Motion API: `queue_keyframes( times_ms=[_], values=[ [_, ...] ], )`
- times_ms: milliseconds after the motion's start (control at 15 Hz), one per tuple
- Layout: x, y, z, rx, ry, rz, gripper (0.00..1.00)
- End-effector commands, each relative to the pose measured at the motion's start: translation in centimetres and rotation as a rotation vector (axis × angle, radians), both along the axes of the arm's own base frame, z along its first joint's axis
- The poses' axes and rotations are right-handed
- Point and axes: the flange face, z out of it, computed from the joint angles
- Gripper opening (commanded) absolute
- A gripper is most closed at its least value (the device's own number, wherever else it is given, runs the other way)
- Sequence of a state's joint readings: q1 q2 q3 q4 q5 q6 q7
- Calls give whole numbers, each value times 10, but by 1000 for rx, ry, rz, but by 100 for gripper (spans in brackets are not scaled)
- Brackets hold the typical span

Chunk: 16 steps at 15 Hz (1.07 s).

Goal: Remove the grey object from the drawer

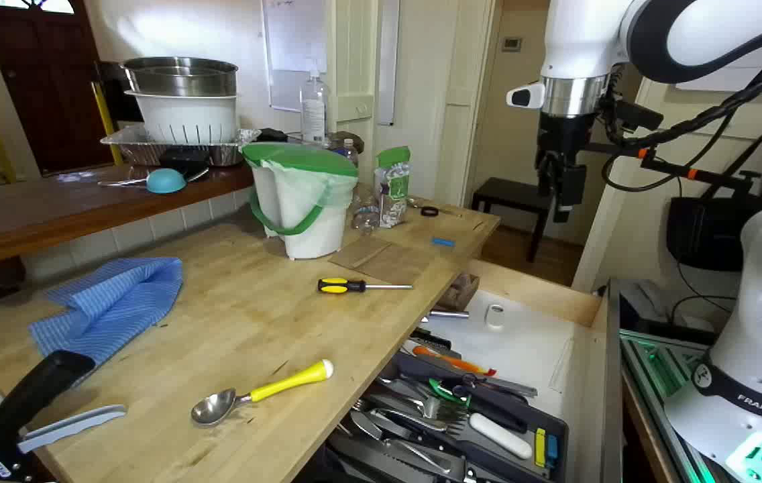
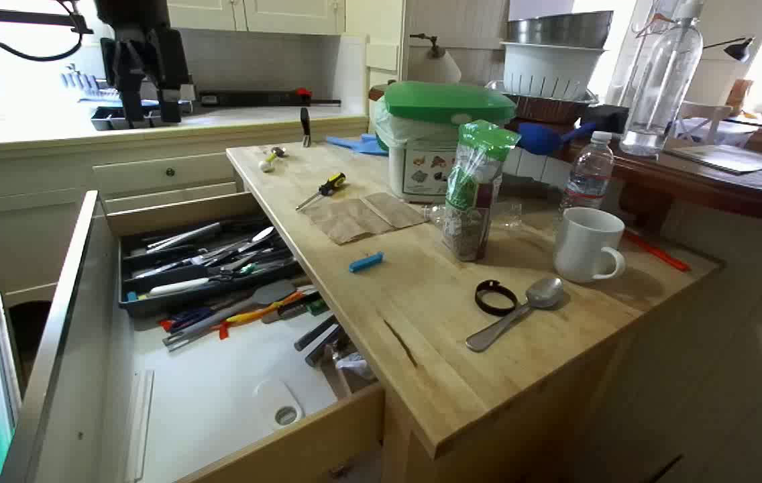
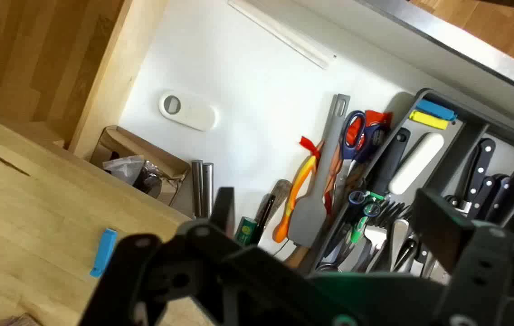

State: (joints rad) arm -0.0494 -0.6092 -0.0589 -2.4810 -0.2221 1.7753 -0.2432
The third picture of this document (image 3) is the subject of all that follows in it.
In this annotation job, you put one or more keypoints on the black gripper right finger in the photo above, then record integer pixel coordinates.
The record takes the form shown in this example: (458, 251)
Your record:
(478, 257)

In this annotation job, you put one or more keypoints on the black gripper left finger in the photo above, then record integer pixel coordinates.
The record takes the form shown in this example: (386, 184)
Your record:
(230, 284)

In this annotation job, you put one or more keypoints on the grey spatula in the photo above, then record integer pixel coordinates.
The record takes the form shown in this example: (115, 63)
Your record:
(310, 215)

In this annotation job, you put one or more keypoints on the white strip in drawer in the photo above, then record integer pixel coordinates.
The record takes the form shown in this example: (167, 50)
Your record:
(283, 34)

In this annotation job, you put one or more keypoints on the green lighter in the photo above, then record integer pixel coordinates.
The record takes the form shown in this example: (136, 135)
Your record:
(247, 233)

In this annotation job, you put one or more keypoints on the black corkscrew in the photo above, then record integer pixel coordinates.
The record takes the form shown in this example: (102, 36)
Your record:
(265, 211)

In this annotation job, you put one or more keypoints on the steel cylinder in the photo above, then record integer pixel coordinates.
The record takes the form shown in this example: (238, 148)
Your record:
(203, 188)

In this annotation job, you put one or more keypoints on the blue clip on counter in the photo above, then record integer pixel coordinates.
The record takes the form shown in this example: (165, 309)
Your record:
(104, 253)

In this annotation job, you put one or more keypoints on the grey cutlery tray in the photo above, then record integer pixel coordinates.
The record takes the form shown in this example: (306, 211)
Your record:
(368, 229)

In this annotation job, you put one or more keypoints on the cardboard box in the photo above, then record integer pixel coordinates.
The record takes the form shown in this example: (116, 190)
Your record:
(140, 164)

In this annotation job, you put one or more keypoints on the red ribbon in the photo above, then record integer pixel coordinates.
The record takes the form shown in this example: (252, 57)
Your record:
(310, 146)

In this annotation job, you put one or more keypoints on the yellow clip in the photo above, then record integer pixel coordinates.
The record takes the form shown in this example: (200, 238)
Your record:
(430, 121)

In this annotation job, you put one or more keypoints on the white oval bottle opener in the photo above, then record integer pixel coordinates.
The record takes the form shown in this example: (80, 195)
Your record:
(189, 112)

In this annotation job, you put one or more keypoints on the wooden handled tool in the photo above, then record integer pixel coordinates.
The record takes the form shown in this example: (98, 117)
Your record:
(279, 197)

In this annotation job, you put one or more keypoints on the black handled knife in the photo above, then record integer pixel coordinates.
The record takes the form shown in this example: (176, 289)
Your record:
(477, 184)

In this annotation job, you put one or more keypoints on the white handled knife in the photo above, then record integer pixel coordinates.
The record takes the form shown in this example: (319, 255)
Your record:
(415, 164)

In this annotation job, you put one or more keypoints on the blue handled scissors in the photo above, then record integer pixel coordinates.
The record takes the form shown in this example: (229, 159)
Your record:
(350, 146)

